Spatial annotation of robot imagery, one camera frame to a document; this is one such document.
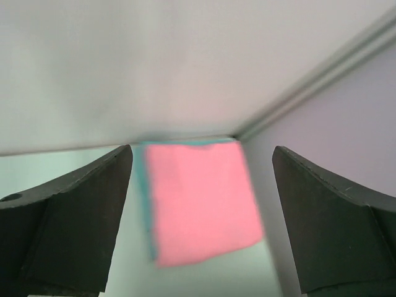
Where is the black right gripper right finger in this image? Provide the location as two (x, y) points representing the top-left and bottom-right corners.
(272, 146), (395, 296)

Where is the pink t shirt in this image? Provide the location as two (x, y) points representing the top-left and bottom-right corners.
(144, 141), (264, 267)

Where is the right aluminium corner post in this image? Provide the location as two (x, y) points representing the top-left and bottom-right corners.
(233, 7), (395, 141)

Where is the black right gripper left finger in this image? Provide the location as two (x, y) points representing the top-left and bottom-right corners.
(1, 145), (133, 296)

